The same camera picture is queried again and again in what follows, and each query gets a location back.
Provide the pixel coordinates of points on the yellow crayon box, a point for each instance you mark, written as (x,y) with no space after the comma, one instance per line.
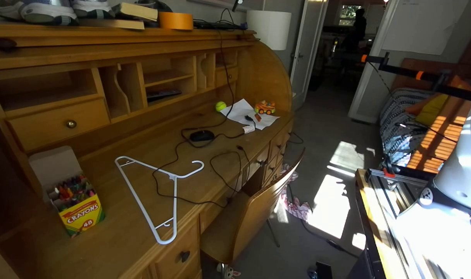
(82,217)

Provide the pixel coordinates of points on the patterned cloth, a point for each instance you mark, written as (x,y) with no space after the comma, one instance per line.
(297,207)

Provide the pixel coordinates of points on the white wall sheet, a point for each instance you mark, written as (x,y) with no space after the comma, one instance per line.
(421,23)

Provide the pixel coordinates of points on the black computer mouse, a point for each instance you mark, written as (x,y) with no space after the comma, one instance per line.
(202,135)

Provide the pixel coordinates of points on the black remote control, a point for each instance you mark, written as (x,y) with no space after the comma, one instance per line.
(163,94)

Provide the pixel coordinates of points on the black bar clamp orange grips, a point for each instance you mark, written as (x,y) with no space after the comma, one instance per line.
(402,71)

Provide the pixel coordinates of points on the striped blanket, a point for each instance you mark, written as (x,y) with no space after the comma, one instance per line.
(394,128)

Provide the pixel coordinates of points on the orange toy car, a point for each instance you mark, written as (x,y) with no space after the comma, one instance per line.
(264,108)

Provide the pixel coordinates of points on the wooden drawer with dark knob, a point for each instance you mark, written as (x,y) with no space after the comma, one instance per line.
(169,263)

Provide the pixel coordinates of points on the wooden sofa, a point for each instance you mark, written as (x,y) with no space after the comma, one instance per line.
(444,135)

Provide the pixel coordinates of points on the thin wooden board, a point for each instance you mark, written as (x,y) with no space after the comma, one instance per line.
(111,24)

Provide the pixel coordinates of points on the clamp with orange trigger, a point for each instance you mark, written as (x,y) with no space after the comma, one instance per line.
(398,176)

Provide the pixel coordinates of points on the white paper sheet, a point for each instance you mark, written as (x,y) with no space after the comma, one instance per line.
(239,110)

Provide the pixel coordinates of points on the large wooden drawer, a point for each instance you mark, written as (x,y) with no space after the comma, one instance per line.
(45,128)

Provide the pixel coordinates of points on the grey white sneaker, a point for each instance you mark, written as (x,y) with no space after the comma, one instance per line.
(37,11)
(92,7)

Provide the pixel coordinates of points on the brass drawer knob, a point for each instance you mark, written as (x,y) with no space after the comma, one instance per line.
(71,124)

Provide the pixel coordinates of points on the dark drawer knob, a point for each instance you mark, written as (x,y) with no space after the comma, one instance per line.
(185,256)

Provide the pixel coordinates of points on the yellow pillow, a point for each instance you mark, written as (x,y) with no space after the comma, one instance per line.
(433,108)

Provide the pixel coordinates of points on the white door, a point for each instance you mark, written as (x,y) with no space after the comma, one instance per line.
(307,54)

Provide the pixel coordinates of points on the thick book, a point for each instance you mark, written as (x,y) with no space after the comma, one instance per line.
(136,11)

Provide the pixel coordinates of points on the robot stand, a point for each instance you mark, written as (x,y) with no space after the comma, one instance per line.
(378,232)

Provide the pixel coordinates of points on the window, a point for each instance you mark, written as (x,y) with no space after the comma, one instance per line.
(349,13)

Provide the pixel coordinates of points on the white plastic coat hanger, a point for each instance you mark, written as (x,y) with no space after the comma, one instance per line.
(175,205)

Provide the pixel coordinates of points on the person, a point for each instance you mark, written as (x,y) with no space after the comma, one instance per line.
(359,27)

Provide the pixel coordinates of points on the orange tape roll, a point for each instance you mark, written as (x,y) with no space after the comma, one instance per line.
(176,21)

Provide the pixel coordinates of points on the yellow-green tennis ball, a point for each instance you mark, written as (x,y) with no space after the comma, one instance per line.
(221,106)

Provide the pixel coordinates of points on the white lamp shade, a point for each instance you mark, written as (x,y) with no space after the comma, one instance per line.
(269,29)

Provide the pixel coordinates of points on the small white adapter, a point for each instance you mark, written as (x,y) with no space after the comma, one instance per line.
(249,129)

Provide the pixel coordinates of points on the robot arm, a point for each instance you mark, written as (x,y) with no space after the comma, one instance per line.
(460,170)

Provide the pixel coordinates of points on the wooden chair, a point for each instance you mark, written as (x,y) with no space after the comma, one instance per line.
(235,228)

